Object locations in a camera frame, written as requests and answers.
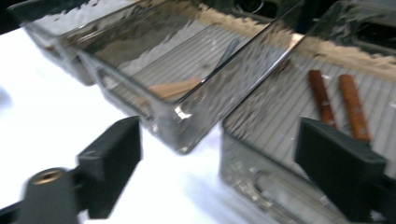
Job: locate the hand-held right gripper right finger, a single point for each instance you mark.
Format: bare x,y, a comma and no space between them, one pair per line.
336,155

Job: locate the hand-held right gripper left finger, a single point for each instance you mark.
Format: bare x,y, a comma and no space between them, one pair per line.
109,161

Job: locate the clear grey plastic bin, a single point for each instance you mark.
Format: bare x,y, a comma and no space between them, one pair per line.
274,102
186,124
71,65

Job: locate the white table cover sheet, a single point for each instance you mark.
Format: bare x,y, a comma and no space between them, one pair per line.
46,109

